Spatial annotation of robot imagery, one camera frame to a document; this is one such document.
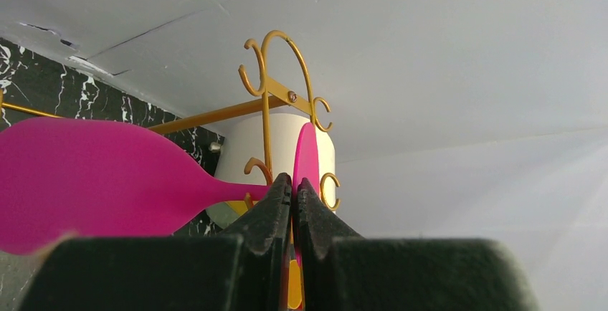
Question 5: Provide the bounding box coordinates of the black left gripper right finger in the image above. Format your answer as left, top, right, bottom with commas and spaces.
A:
295, 179, 539, 310

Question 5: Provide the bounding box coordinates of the magenta plastic wine glass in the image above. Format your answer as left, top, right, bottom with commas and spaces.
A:
0, 117, 320, 267

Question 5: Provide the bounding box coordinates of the round pastel drawer cabinet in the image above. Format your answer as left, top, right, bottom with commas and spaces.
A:
206, 113, 336, 229

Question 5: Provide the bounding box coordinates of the gold wire glass rack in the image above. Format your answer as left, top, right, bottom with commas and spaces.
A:
0, 29, 342, 311

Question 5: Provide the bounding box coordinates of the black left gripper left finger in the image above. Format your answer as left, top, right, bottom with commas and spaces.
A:
20, 173, 293, 310

